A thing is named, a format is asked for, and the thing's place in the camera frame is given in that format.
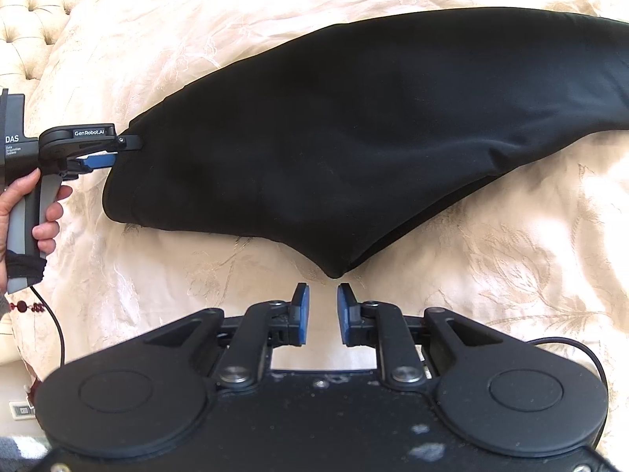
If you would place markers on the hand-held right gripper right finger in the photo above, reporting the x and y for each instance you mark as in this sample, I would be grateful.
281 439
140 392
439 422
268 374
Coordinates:
343 317

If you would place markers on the red beaded trim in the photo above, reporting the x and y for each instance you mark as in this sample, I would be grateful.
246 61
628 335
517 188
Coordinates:
23 307

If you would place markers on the cream tufted headboard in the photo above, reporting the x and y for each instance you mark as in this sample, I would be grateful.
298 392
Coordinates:
29 10

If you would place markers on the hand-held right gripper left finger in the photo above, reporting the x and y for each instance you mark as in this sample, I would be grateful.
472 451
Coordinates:
302 315

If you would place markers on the white wall outlet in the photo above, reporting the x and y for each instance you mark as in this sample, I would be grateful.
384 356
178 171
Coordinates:
21 410

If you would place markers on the cream embroidered blanket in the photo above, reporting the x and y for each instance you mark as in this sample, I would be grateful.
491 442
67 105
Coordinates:
206 29

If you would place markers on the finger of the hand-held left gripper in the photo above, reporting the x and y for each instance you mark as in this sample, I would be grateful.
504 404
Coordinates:
128 142
100 161

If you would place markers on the person's left hand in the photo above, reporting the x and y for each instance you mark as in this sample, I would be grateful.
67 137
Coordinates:
7 219

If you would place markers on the black pants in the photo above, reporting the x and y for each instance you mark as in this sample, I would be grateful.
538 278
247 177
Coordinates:
354 132

